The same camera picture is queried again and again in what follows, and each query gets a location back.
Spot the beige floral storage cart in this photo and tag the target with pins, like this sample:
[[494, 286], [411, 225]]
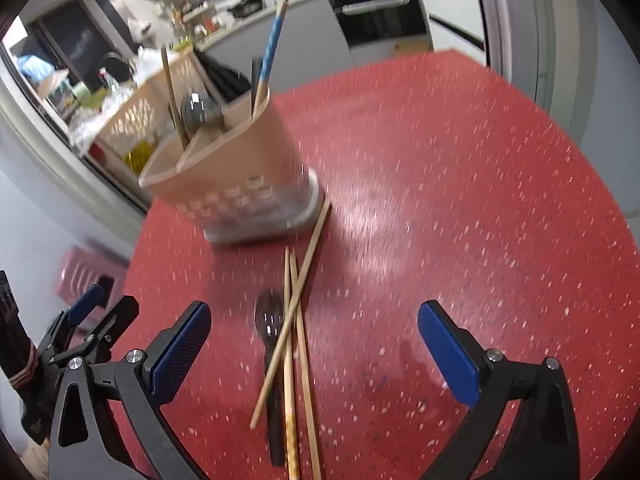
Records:
[[135, 115]]

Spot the blue patterned chopstick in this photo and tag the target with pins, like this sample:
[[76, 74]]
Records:
[[272, 45]]

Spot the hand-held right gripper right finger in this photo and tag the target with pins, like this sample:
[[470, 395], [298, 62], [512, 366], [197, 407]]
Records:
[[447, 355]]

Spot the beige plastic utensil holder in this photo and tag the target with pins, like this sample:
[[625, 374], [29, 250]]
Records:
[[240, 160]]

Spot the white plastic bag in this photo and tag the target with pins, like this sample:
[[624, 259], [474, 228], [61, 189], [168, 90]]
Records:
[[147, 62]]

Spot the grey kitchen counter cabinets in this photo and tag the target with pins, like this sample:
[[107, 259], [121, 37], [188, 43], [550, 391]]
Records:
[[310, 35]]

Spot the yellow oil bottle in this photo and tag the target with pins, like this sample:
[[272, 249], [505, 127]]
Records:
[[137, 155]]

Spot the clear plastic bags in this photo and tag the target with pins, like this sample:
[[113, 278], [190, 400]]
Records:
[[95, 125]]

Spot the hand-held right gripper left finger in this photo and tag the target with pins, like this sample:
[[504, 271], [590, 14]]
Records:
[[180, 352]]

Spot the spice rack with bottles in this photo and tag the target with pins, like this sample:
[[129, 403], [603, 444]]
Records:
[[192, 20]]

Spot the black hanging cloth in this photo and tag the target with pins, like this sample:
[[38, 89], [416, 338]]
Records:
[[220, 77]]

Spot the black kitchen faucet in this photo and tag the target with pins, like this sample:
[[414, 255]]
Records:
[[112, 60]]

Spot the blue hanging bag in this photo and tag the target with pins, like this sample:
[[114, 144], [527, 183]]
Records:
[[34, 66]]

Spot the white refrigerator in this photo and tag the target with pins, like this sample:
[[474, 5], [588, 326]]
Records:
[[450, 5]]

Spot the black built-in oven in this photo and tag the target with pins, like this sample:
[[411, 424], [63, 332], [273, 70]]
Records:
[[380, 22]]

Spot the grey sliding door frame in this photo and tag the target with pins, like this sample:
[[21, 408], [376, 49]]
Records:
[[30, 125]]

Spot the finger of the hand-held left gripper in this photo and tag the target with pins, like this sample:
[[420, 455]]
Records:
[[122, 310], [86, 302]]

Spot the pink plastic stool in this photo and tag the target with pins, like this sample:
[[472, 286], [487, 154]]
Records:
[[80, 270]]

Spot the black wok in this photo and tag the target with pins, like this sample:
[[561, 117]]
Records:
[[246, 6]]

